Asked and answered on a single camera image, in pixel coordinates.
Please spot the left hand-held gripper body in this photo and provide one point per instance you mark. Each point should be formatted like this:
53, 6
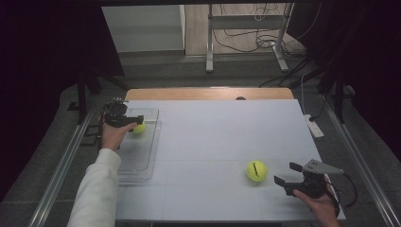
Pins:
116, 115

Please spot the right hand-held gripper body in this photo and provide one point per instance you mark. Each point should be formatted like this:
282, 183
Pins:
312, 184

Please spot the yellow tennis ball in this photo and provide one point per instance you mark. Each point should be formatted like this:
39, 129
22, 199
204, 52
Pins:
257, 171
140, 129

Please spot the clear plastic container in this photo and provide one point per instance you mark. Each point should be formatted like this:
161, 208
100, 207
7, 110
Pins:
138, 154

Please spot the person's left hand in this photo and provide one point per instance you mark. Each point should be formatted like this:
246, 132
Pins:
113, 137

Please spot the person's right hand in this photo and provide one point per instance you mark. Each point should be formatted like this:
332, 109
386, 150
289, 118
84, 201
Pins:
323, 209

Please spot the black metal stand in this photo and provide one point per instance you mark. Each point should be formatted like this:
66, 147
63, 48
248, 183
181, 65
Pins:
82, 91

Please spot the white power strip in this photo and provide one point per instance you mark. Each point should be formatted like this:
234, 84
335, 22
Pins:
315, 128

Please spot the dark curtain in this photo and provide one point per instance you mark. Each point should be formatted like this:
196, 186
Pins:
38, 78
372, 63

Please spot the white cabinet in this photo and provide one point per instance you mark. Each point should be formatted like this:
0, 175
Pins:
145, 28

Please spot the aluminium rail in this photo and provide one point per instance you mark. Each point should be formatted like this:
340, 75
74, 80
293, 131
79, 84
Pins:
362, 164
60, 170

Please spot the grey metal desk frame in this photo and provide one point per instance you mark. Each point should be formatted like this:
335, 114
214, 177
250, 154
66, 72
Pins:
209, 47

